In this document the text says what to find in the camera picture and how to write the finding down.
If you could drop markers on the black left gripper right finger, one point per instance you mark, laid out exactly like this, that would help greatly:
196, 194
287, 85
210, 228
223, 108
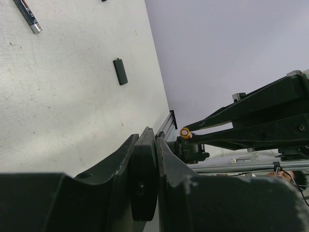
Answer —
189, 202

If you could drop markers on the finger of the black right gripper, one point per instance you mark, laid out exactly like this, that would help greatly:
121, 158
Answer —
283, 133
286, 97

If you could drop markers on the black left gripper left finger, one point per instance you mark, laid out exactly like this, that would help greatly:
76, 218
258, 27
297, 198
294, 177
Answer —
96, 200

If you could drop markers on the wide black remote control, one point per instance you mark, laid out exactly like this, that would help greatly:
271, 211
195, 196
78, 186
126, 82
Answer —
144, 177

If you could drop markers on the red orange battery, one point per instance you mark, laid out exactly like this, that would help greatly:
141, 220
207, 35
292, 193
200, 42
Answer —
185, 133

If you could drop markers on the black battery cover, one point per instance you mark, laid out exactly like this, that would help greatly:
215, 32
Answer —
120, 71

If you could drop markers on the person head in background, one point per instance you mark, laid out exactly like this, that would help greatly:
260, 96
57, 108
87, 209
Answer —
297, 178

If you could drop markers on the black silver battery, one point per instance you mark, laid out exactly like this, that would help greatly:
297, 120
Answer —
28, 16

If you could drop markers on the aluminium front rail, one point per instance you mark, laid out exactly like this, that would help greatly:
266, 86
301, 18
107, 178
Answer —
169, 128

